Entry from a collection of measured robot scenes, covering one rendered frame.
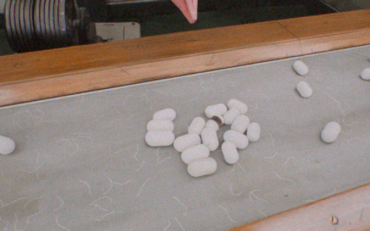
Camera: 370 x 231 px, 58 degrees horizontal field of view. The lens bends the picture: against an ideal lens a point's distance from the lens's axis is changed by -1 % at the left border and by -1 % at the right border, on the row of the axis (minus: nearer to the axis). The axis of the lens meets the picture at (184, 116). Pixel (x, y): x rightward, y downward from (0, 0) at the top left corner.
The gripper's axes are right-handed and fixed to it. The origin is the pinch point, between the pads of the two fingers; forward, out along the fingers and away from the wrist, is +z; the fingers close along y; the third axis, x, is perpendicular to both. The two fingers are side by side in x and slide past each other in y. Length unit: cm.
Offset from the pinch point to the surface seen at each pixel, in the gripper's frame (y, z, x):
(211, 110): -0.3, 14.1, 1.3
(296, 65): 19.7, 8.8, 6.3
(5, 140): -27.8, 12.1, 2.1
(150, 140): -10.5, 16.4, -0.6
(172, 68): -1.8, 4.5, 10.0
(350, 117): 20.6, 20.0, -1.2
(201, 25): 77, -69, 170
